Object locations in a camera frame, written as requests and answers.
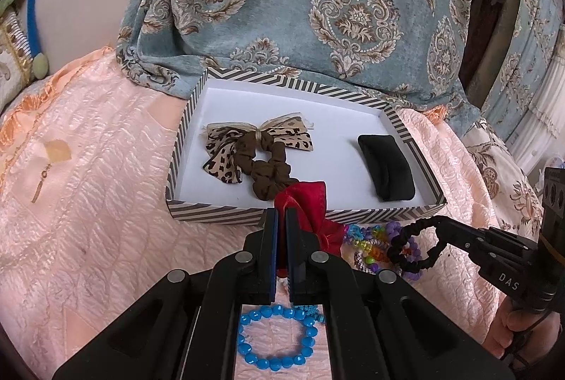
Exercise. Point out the brown leopard bow scrunchie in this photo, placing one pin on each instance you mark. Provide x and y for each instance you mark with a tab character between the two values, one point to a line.
265	172

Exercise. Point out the white and gold cushion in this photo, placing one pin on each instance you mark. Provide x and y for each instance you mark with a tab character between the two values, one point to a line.
13	62

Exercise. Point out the green and blue plush toy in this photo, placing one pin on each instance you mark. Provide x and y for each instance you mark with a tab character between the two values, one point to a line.
31	9

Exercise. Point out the striped cardboard box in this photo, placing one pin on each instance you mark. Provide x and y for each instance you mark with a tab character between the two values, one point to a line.
309	133

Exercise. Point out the blue damask pillow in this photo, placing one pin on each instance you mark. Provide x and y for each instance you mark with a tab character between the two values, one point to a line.
309	9

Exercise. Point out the red velvet bow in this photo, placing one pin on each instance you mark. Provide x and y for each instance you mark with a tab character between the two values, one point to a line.
304	203

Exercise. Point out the blue damask upholstered furniture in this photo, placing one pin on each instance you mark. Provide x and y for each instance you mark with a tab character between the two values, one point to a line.
534	31

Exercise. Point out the person's right hand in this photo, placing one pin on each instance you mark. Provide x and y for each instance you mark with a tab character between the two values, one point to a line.
503	331

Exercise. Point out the black fabric hair pad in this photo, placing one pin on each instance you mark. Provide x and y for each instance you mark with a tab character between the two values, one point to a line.
388	168

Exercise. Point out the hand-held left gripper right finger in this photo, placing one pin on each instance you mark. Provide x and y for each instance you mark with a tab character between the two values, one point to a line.
290	256

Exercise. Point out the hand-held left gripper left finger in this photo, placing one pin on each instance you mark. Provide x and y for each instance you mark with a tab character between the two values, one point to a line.
272	256

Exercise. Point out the pink quilted bedspread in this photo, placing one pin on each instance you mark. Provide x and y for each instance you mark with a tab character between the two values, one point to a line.
110	186

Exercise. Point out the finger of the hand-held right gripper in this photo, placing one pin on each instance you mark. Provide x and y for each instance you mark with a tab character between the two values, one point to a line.
459	232

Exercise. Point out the cream damask cloth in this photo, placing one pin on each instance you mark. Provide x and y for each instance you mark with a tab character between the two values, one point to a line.
499	168

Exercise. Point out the dark wooden furniture frame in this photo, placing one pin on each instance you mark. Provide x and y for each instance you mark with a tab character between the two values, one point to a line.
490	31

